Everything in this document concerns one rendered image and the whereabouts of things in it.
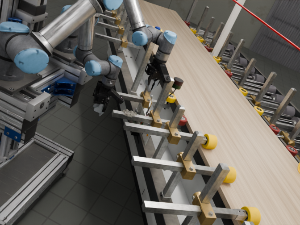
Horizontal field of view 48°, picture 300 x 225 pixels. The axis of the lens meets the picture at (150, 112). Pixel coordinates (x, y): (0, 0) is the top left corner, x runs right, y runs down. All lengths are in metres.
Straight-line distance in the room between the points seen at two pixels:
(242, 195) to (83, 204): 1.23
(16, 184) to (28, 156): 0.27
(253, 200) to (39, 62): 1.15
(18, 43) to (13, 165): 1.12
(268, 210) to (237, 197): 0.16
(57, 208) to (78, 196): 0.19
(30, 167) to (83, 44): 1.00
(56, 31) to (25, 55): 0.16
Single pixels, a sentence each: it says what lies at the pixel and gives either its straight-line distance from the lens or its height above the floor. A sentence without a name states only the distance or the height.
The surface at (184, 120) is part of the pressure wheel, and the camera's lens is 2.01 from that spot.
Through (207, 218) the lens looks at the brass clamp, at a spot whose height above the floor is 0.97.
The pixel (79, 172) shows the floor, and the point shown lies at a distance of 2.71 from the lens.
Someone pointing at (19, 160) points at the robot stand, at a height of 0.21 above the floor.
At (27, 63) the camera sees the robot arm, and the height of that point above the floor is 1.20.
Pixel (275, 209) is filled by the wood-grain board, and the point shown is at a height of 0.90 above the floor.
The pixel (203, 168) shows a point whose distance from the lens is 1.60.
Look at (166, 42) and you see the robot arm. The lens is 1.80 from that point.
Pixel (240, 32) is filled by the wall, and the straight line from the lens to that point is 8.50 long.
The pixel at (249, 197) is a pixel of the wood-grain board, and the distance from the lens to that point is 1.73.
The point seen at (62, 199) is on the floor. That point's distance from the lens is 2.50.
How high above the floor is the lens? 1.84
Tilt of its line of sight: 29 degrees down
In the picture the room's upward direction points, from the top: 24 degrees clockwise
